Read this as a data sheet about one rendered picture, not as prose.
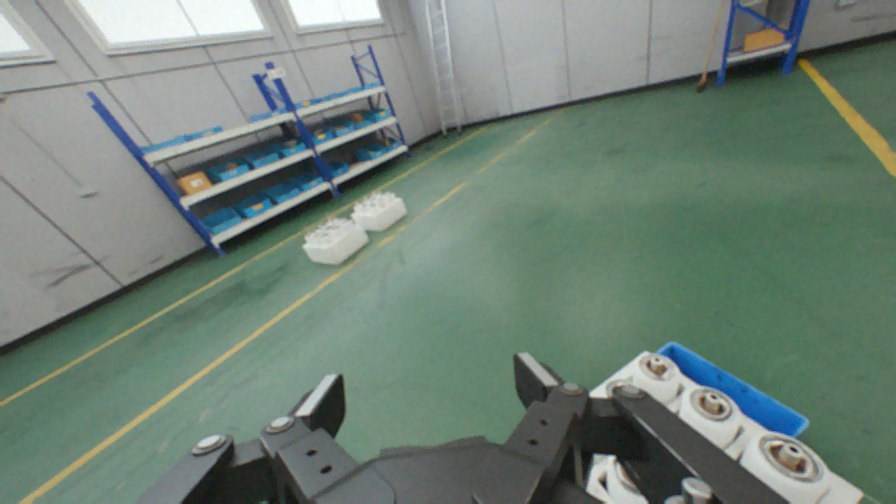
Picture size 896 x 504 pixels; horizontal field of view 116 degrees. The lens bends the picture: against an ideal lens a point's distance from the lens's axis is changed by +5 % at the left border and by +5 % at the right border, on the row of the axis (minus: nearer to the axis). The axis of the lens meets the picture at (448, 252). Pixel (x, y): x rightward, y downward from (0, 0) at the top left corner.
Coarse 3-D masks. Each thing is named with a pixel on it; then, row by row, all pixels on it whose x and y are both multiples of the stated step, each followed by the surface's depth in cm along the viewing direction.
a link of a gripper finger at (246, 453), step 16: (304, 400) 12; (240, 448) 9; (256, 448) 9; (240, 464) 8; (256, 464) 9; (224, 480) 8; (240, 480) 8; (256, 480) 9; (272, 480) 9; (208, 496) 8; (224, 496) 8; (240, 496) 8; (256, 496) 9; (272, 496) 9
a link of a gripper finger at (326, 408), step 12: (324, 384) 13; (336, 384) 13; (312, 396) 11; (324, 396) 11; (336, 396) 13; (312, 408) 11; (324, 408) 11; (336, 408) 13; (312, 420) 10; (324, 420) 11; (336, 420) 12; (336, 432) 12
